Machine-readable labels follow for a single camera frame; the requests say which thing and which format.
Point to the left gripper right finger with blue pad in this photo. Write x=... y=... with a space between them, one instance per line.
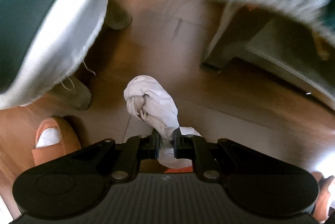
x=182 y=144

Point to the brown slipper with sock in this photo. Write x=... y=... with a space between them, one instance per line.
x=55 y=138

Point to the white knotted cloth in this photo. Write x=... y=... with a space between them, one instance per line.
x=147 y=101

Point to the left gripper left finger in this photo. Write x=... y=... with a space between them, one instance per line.
x=149 y=145

